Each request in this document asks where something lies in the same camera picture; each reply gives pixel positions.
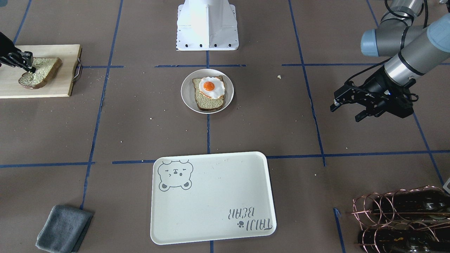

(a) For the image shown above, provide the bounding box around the fried egg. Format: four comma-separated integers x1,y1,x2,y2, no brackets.
198,77,225,99

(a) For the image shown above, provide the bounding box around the bread slice on plate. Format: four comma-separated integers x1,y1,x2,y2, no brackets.
192,76,226,111

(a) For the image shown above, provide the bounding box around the dark green wine bottle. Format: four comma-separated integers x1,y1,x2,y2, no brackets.
371,188,450,221

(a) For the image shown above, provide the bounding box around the white round plate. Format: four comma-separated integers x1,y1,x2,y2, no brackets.
181,69,234,114

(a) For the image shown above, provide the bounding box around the grey folded cloth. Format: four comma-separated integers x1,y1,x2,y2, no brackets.
35,205,94,253

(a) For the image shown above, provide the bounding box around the copper wire bottle rack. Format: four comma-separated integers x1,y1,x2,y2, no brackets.
352,186,450,253

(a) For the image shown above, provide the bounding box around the cream bear tray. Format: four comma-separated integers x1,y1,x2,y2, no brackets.
150,151,277,245

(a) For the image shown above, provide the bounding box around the bread slice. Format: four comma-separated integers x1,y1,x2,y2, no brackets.
192,76,226,111
18,57,63,89

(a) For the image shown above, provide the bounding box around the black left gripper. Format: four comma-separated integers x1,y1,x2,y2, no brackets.
330,67,418,122

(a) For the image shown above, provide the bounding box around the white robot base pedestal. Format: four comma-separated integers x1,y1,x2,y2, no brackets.
176,0,239,51

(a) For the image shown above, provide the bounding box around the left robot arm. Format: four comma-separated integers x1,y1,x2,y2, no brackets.
330,0,450,122

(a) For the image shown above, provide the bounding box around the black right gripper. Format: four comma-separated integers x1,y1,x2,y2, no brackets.
0,33,36,73

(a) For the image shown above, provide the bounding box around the wooden cutting board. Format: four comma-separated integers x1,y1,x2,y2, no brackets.
0,44,82,99

